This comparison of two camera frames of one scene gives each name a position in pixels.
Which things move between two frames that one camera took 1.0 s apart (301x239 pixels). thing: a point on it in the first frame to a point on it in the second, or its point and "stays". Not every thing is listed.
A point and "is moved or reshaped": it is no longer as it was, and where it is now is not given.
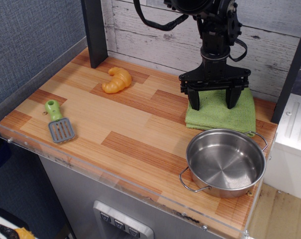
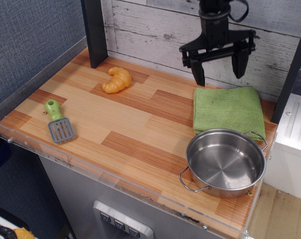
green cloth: x=214 y=112 is moved or reshaped
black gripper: x=215 y=74 to x=217 y=41
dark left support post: x=95 y=31 stays
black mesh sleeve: x=10 y=233 stays
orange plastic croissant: x=122 y=79 stays
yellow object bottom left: x=24 y=234 stays
